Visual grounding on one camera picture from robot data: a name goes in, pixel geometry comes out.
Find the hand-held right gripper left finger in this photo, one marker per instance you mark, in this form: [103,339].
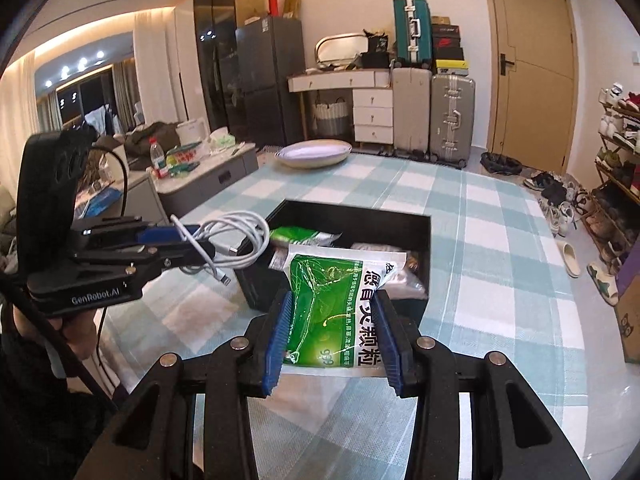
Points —
[280,340]

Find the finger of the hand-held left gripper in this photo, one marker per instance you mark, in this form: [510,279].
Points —
[155,234]
[180,252]

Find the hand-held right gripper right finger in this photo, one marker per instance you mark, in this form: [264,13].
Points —
[387,340]

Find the green medicine packet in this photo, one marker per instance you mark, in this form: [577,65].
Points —
[300,235]
[340,310]

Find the black cardboard box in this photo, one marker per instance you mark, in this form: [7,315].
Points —
[350,222]

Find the person's left hand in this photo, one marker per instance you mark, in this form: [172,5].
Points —
[77,335]

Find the grey cabinet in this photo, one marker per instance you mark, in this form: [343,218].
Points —
[145,195]

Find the red-label water bottle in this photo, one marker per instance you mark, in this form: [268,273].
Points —
[157,157]

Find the grey side table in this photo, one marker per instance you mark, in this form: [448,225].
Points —
[225,172]

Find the dark duffel bag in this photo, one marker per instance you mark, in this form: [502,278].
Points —
[150,137]

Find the white countertop appliance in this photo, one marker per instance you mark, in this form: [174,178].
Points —
[192,131]

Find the green tissue box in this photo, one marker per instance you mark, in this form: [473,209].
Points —
[221,141]

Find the checkered teal tablecloth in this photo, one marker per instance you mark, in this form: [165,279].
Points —
[500,260]

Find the white oval plate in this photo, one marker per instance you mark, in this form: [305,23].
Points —
[312,155]

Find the beige curtain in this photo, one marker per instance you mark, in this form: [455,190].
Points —
[160,65]

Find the dark grey fridge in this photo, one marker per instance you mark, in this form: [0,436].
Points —
[270,90]

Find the tall black cabinet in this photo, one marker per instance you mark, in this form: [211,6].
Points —
[220,50]

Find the beige slipper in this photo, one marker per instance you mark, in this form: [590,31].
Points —
[570,259]

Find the woven laundry basket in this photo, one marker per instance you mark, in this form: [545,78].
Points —
[330,117]

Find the person's dark clothing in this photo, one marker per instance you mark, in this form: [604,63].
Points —
[45,425]

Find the group of scattered shoes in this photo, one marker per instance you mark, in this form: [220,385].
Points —
[557,200]

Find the white green slipper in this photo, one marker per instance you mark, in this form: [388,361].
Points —
[602,282]

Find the silver suitcase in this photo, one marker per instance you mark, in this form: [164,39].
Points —
[452,120]

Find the white dresser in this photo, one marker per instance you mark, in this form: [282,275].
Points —
[372,110]

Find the beige suitcase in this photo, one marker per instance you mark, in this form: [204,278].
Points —
[411,110]

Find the brown cardboard box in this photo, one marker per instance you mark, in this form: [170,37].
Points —
[627,327]

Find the red paper bag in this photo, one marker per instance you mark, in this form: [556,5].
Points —
[273,5]

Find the oval mirror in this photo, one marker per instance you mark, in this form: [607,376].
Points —
[340,47]

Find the gold shoe rack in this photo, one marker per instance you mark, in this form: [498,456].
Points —
[607,200]

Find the brown paper bag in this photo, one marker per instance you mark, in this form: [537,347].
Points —
[292,4]

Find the beige wooden door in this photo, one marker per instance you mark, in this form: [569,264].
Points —
[530,110]

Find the black yellow shoe box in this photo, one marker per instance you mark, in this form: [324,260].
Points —
[452,66]

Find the black paper bag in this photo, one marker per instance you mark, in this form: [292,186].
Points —
[378,50]

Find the plain black shoe box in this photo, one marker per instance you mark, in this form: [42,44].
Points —
[449,54]

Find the black shoe box red logo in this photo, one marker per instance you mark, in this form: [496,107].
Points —
[446,36]

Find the teal suitcase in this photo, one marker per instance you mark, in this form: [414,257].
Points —
[412,30]

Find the rows of assorted shoes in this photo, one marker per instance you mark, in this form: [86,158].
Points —
[620,130]

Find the tan shoe box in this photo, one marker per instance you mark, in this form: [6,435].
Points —
[441,20]

